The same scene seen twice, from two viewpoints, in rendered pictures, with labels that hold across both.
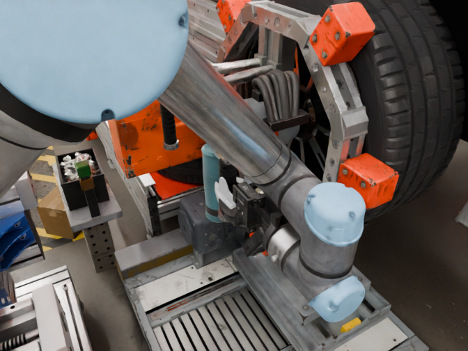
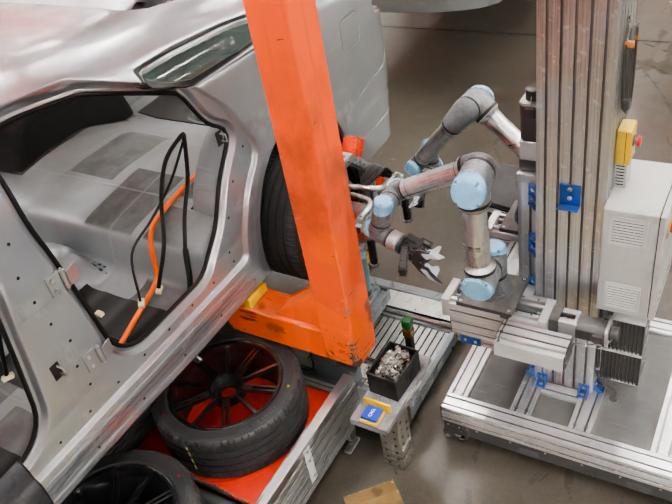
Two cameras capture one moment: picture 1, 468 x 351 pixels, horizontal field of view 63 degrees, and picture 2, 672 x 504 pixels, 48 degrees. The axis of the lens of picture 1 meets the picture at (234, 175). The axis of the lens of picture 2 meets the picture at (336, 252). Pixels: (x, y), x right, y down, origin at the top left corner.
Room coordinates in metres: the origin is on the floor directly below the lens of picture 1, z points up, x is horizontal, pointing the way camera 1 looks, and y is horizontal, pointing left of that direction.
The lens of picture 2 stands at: (2.12, 2.46, 2.83)
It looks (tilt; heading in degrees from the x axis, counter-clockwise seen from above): 37 degrees down; 246
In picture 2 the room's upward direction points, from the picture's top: 11 degrees counter-clockwise
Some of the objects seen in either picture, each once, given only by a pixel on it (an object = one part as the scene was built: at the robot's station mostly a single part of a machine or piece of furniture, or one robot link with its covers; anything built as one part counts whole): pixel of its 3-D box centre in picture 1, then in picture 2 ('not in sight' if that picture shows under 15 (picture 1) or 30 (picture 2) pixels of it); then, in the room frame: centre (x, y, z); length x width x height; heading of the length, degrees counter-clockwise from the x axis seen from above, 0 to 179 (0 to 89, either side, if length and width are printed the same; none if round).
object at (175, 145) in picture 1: (168, 122); (372, 251); (0.93, 0.18, 0.83); 0.04 x 0.04 x 0.16
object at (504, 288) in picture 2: not in sight; (492, 280); (0.71, 0.70, 0.87); 0.15 x 0.15 x 0.10
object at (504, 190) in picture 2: not in sight; (509, 208); (-0.29, -0.35, 0.17); 0.43 x 0.36 x 0.34; 19
